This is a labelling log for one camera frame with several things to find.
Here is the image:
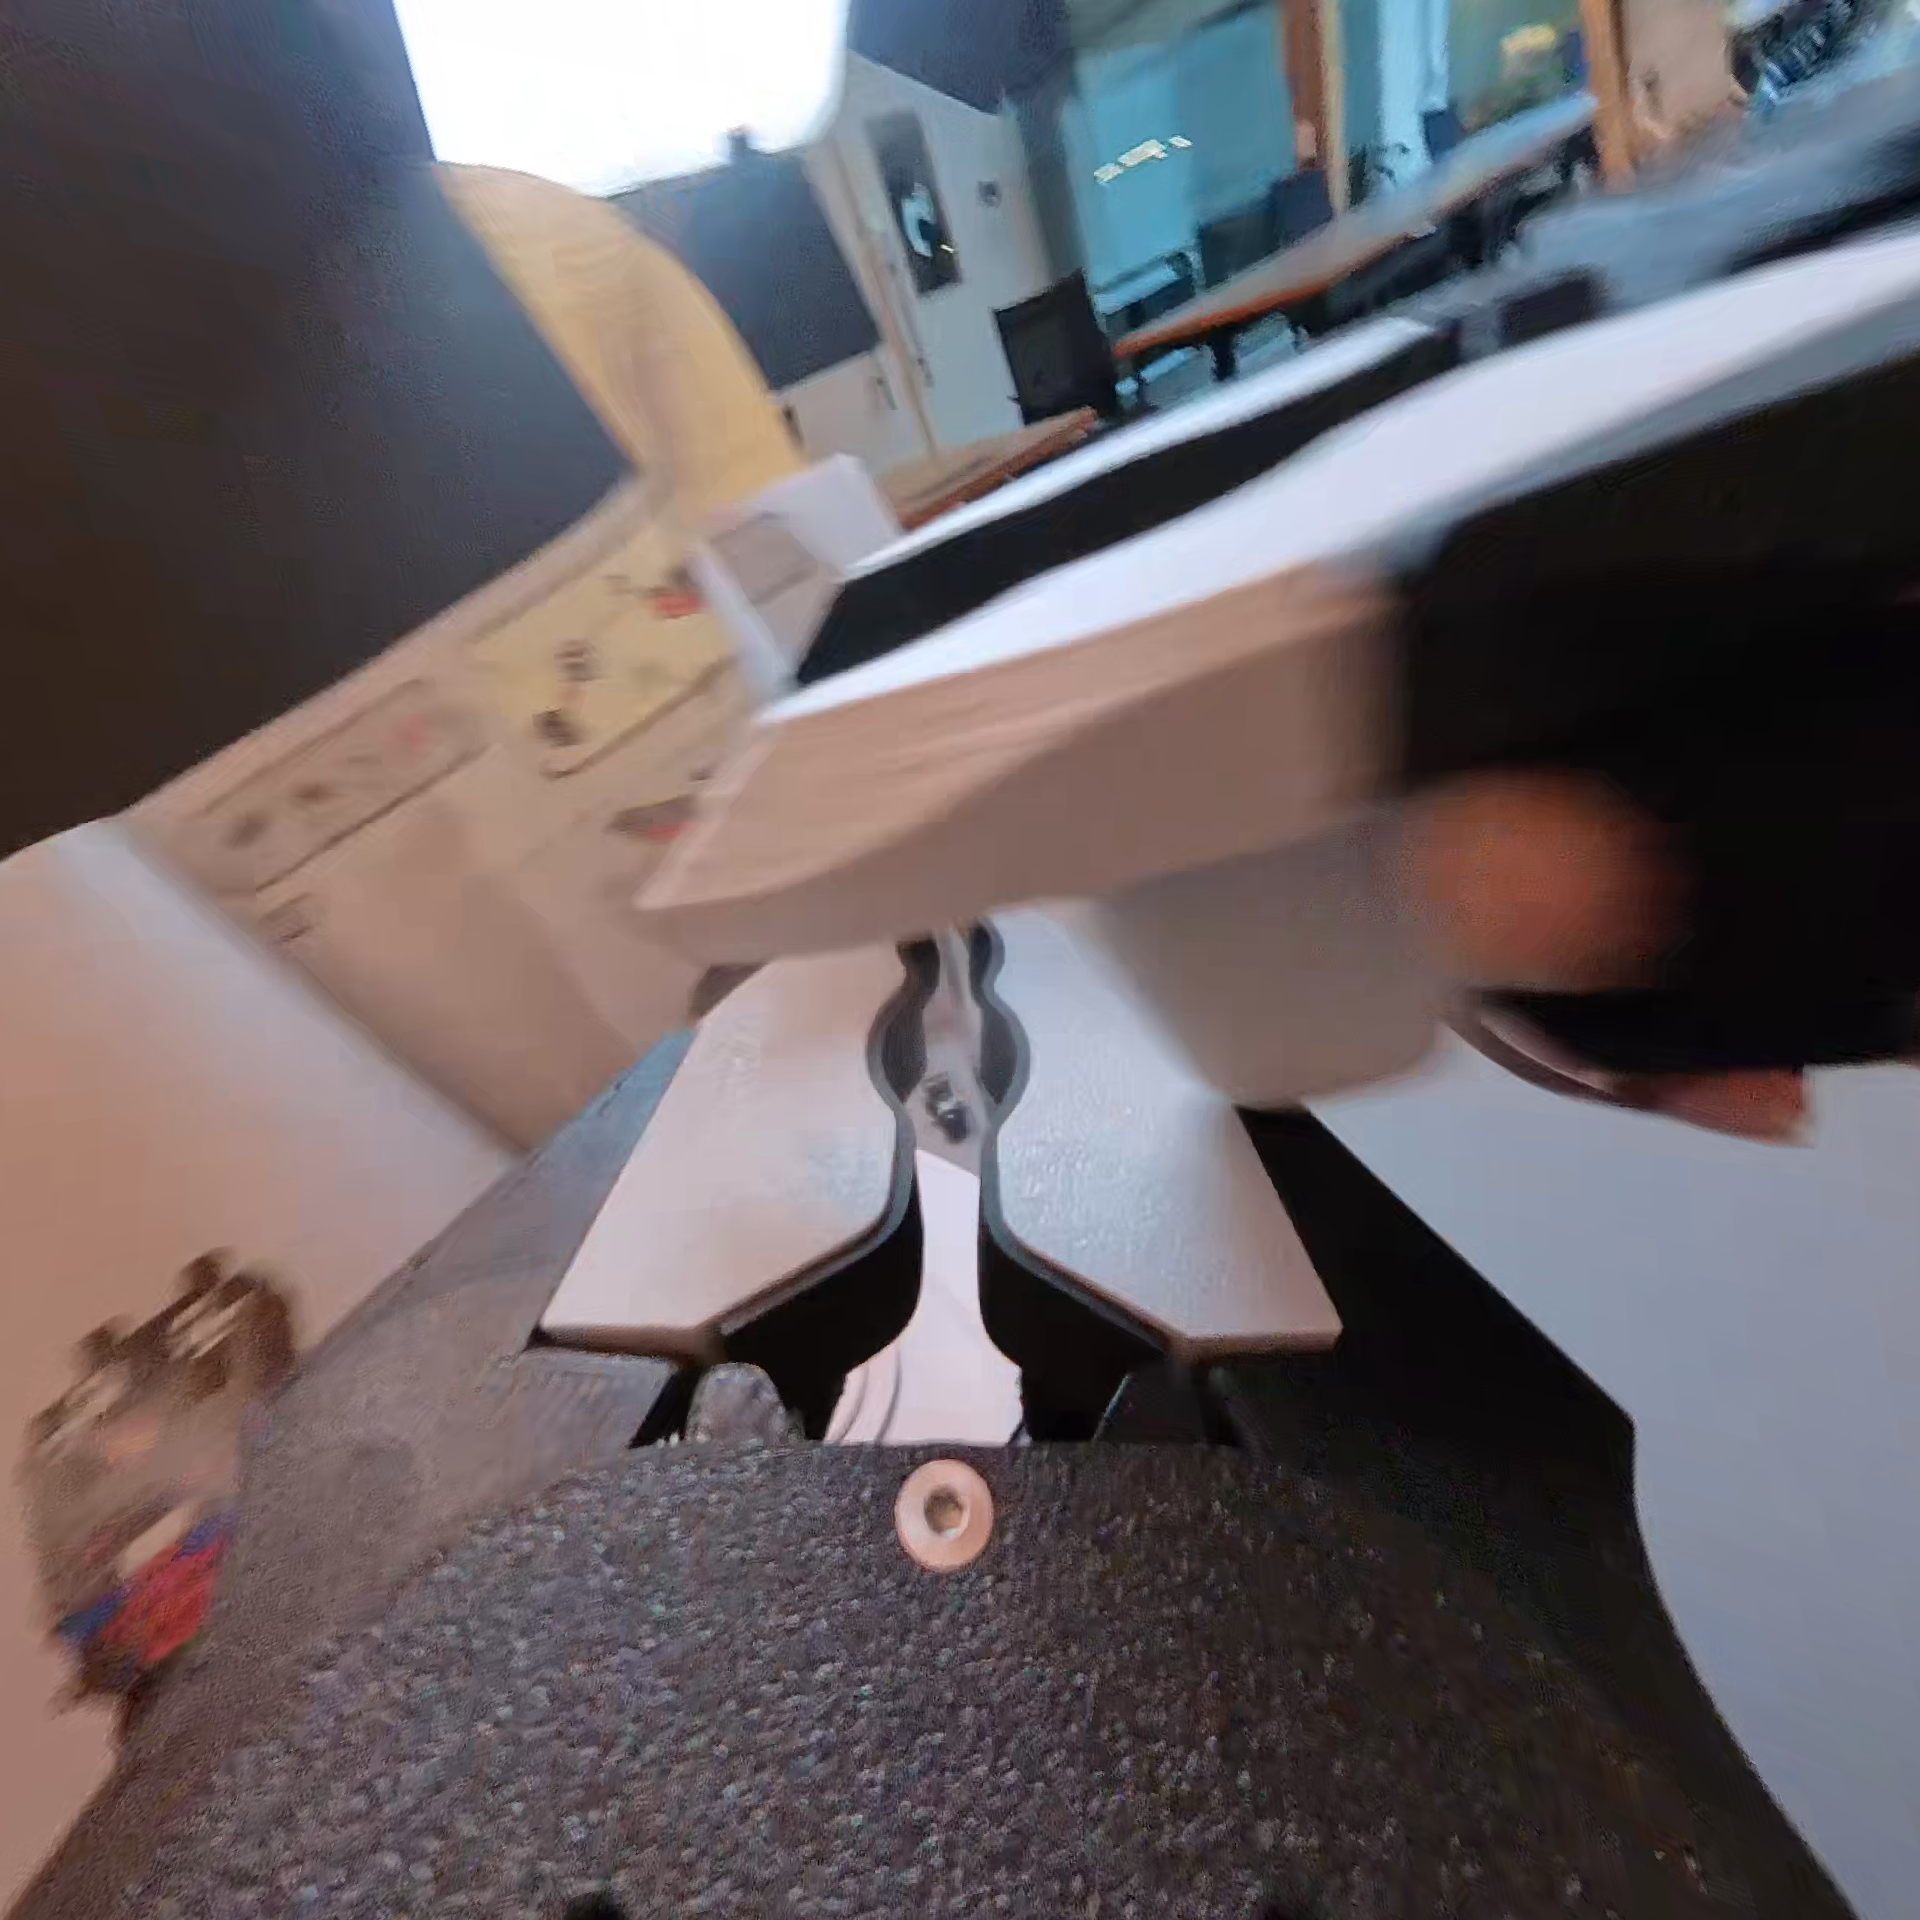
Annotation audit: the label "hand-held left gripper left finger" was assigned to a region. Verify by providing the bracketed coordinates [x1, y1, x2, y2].
[542, 940, 950, 1366]

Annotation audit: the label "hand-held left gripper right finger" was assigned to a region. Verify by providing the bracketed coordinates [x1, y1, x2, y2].
[968, 916, 1347, 1376]

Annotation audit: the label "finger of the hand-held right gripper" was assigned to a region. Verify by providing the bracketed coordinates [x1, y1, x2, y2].
[638, 225, 1920, 967]
[795, 310, 1478, 686]

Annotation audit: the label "lego instruction booklet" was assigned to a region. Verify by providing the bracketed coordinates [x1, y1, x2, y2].
[0, 450, 902, 1802]

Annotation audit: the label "black office chair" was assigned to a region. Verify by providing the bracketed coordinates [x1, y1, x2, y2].
[990, 279, 1122, 428]

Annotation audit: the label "wooden background desks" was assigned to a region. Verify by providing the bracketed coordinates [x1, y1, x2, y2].
[1113, 91, 1606, 375]

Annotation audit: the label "tan panel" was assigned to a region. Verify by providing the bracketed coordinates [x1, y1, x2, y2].
[445, 166, 811, 535]

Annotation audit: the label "studio light panel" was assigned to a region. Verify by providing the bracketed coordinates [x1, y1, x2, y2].
[390, 0, 857, 197]

